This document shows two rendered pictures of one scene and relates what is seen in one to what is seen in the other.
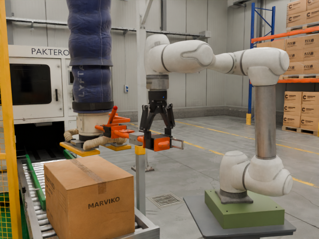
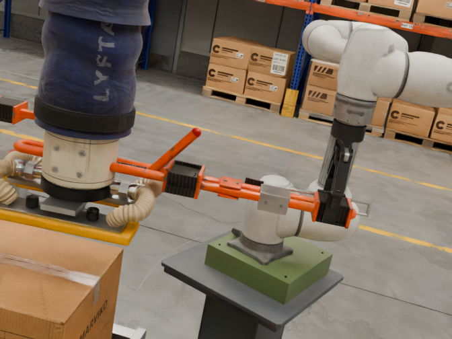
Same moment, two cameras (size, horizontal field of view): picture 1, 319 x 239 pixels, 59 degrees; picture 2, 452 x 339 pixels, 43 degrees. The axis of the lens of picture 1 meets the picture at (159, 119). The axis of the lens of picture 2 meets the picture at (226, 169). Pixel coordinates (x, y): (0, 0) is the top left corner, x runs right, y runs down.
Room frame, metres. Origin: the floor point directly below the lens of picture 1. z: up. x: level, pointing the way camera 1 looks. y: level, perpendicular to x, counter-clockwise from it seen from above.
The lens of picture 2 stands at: (0.50, 1.15, 1.73)
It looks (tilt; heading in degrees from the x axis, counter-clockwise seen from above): 18 degrees down; 309
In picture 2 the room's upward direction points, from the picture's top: 11 degrees clockwise
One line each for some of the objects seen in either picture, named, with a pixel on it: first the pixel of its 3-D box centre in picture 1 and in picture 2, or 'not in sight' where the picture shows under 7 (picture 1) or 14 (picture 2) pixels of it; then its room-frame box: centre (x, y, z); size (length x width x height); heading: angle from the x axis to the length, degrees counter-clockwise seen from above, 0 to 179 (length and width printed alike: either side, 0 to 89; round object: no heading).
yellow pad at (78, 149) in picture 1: (78, 145); (62, 212); (1.52, 0.45, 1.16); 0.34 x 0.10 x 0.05; 38
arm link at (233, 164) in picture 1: (235, 170); (272, 206); (1.57, -0.44, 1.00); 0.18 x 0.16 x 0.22; 44
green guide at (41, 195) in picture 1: (29, 175); not in sight; (2.68, 1.30, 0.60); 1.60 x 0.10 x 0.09; 29
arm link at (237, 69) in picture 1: (236, 63); (323, 38); (1.50, -0.41, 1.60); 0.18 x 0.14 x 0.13; 134
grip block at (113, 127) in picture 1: (115, 130); (183, 178); (1.38, 0.22, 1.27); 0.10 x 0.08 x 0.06; 128
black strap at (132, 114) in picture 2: (93, 105); (85, 109); (1.58, 0.37, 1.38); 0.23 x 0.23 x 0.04
